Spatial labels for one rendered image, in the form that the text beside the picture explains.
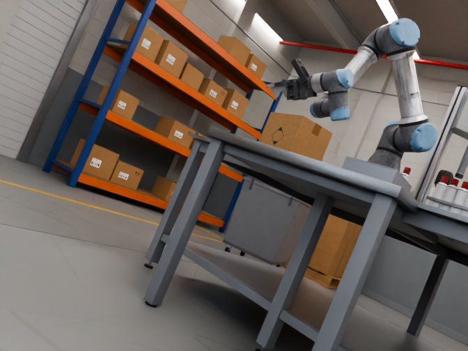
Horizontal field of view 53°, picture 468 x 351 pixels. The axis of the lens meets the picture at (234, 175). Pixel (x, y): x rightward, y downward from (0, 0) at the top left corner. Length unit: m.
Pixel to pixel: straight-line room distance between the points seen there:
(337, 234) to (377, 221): 4.19
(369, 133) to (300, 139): 5.20
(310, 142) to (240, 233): 2.19
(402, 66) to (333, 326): 1.04
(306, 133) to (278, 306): 0.95
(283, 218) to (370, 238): 2.88
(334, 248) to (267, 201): 1.55
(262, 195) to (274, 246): 0.50
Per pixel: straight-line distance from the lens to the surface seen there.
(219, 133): 2.06
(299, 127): 2.51
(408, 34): 2.02
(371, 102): 7.77
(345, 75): 1.84
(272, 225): 4.51
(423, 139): 2.03
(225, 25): 7.39
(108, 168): 5.49
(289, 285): 2.08
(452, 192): 2.50
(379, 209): 1.65
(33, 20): 5.61
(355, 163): 2.06
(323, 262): 5.84
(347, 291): 1.65
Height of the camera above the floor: 0.59
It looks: 2 degrees up
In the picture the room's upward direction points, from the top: 23 degrees clockwise
